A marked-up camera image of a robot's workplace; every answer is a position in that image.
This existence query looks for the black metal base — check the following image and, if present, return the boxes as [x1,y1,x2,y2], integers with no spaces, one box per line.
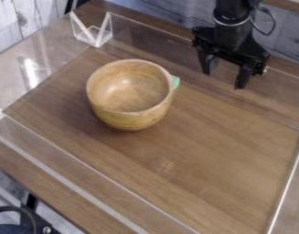
[24,194,63,234]

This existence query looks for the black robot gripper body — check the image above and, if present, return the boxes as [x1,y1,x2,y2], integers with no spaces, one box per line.
[192,26,270,75]

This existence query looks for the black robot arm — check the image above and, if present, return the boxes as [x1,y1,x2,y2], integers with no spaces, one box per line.
[192,0,272,89]

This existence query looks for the black cable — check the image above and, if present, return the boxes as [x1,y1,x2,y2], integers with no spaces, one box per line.
[0,205,37,234]

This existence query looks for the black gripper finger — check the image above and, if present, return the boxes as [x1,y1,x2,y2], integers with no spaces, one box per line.
[198,50,218,75]
[235,64,254,90]

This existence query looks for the clear acrylic enclosure wall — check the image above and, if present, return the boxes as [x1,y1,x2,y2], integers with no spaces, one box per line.
[0,112,200,234]

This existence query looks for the green stick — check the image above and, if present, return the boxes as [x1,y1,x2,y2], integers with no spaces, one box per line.
[171,75,180,89]

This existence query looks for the clear acrylic corner bracket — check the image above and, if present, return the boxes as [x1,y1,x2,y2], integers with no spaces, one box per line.
[69,12,112,48]

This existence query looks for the wooden bowl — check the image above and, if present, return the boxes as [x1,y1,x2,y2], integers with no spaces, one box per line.
[85,58,176,131]

